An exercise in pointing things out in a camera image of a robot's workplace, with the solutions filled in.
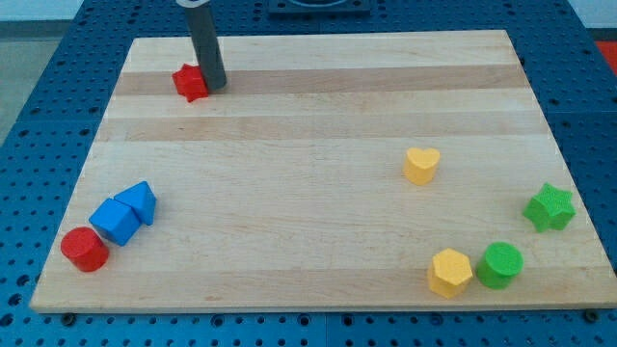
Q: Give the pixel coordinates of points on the green cylinder block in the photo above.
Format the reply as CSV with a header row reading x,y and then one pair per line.
x,y
499,265

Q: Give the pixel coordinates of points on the red star block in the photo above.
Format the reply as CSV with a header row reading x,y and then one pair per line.
x,y
189,83

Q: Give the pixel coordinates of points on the yellow heart block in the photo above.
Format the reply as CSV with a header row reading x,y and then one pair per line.
x,y
420,164

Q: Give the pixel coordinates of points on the red cylinder block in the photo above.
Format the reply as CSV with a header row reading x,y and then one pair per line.
x,y
84,248

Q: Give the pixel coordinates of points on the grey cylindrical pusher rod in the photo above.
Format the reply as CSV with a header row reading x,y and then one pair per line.
x,y
204,38

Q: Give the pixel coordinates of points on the green star block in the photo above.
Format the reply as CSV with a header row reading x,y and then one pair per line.
x,y
550,208

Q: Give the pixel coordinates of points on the yellow hexagon block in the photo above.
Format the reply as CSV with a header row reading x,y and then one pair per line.
x,y
449,273

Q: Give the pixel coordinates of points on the wooden board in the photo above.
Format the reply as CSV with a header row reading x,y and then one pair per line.
x,y
286,192

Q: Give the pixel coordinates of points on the silver rod collar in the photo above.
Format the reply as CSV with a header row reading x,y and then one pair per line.
x,y
192,4

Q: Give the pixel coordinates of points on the blue triangle block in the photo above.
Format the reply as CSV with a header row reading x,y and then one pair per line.
x,y
141,199

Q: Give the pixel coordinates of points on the blue cube block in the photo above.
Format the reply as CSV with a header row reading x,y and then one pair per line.
x,y
115,221

